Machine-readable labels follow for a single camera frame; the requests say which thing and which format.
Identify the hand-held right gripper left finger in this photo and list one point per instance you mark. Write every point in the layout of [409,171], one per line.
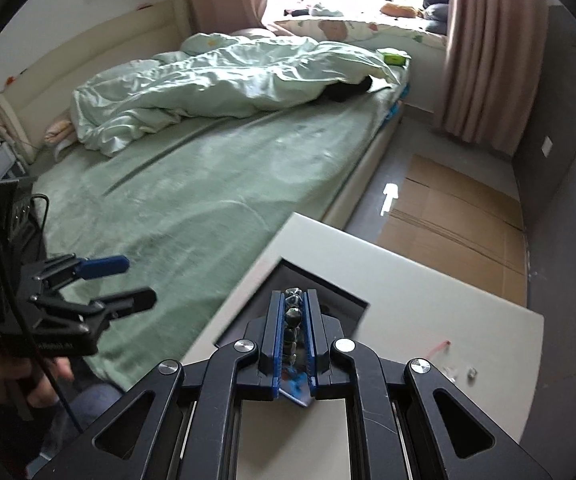
[276,340]

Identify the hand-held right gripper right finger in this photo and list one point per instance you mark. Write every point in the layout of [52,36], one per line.
[310,340]

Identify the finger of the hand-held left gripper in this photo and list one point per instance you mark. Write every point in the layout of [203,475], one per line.
[133,300]
[103,264]

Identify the black recessed tray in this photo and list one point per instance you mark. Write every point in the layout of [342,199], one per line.
[340,305]

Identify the person's left hand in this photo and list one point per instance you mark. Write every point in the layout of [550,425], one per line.
[43,385]

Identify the person's leg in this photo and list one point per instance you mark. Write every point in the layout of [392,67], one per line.
[83,410]

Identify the green bed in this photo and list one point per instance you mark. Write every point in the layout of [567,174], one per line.
[193,180]

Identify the white side table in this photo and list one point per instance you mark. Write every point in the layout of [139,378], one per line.
[418,280]

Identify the pink pillow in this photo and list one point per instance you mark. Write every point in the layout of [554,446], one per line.
[59,132]

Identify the flat brown cardboard sheet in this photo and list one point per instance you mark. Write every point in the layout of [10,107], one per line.
[458,220]

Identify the cream padded headboard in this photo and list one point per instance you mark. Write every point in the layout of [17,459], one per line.
[68,65]

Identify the pale green duvet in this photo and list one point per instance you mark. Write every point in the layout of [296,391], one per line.
[208,80]

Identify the black cloth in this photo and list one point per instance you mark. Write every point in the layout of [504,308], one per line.
[348,91]

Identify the small green box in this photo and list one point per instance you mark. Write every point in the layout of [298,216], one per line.
[393,56]

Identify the printed window seat cushion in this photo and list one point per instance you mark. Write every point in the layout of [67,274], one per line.
[363,27]

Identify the orange plush toy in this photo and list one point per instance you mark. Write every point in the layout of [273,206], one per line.
[399,9]

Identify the dark round cushions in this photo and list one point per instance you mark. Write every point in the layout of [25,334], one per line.
[438,7]

